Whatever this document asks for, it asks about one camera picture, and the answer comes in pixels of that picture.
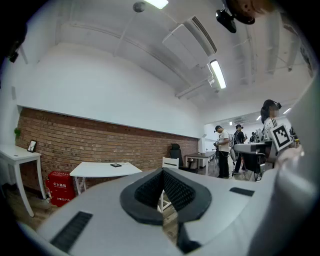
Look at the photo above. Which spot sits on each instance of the black wall-mounted device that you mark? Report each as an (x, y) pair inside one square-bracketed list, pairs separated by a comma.
[(13, 53)]

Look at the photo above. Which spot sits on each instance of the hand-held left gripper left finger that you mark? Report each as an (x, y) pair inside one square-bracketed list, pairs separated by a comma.
[(105, 212)]

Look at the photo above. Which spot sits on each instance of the red fire equipment box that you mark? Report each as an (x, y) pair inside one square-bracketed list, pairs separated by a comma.
[(61, 187)]

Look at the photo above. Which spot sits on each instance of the black picture frame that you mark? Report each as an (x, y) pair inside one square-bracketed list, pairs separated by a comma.
[(31, 146), (115, 165)]

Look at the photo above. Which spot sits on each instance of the round ceiling detector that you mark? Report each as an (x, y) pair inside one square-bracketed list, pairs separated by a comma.
[(139, 7)]

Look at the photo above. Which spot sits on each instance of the white desk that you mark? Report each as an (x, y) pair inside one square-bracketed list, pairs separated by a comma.
[(15, 153)]

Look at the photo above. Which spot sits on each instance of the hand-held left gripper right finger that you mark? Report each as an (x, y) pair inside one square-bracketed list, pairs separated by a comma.
[(225, 212)]

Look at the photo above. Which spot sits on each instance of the white wooden chair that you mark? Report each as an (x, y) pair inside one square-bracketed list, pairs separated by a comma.
[(170, 162)]

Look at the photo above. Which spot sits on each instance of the person's head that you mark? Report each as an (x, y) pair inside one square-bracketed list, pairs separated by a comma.
[(247, 10)]

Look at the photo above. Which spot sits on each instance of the person's right forearm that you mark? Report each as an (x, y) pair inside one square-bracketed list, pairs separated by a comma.
[(308, 125)]

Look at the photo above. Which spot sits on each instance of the white ceiling air conditioner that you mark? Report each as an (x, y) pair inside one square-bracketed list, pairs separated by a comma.
[(187, 42)]

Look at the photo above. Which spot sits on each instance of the black head camera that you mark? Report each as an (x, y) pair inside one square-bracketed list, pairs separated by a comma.
[(226, 21)]

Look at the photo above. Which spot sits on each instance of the long ceiling lamp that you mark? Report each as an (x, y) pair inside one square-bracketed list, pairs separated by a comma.
[(156, 3), (218, 73)]

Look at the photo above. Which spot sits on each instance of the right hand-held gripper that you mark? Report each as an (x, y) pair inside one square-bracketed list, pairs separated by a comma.
[(281, 137)]

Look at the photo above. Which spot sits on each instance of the black office chair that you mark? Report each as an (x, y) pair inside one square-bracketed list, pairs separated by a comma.
[(176, 151)]

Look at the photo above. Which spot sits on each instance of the dark table with white legs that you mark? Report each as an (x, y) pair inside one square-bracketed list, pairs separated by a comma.
[(200, 155)]

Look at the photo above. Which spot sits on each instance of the small potted plant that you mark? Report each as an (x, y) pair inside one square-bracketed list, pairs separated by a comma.
[(17, 132)]

